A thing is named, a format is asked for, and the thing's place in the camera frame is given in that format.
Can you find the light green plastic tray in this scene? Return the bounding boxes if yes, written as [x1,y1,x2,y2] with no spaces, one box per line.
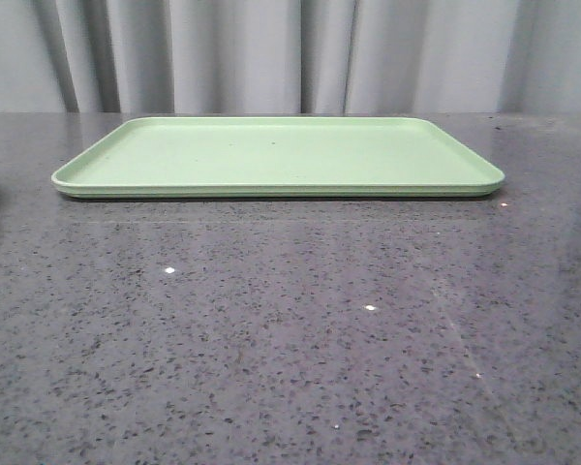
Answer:
[51,116,505,199]

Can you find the grey pleated curtain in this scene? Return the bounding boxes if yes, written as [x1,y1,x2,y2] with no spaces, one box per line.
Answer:
[0,0,581,114]

